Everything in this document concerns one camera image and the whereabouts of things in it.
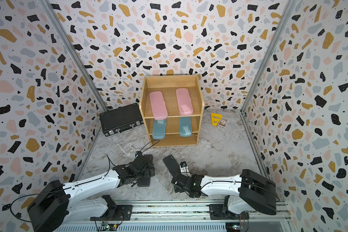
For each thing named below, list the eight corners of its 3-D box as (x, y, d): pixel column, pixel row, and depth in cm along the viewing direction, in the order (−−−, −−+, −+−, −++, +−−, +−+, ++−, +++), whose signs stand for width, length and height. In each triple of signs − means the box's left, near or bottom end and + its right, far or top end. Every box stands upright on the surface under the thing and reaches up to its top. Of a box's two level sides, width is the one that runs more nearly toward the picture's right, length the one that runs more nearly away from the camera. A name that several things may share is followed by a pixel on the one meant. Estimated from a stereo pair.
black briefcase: (105, 138, 106) (101, 133, 101) (102, 115, 121) (99, 109, 116) (145, 125, 114) (143, 120, 109) (138, 105, 129) (136, 100, 124)
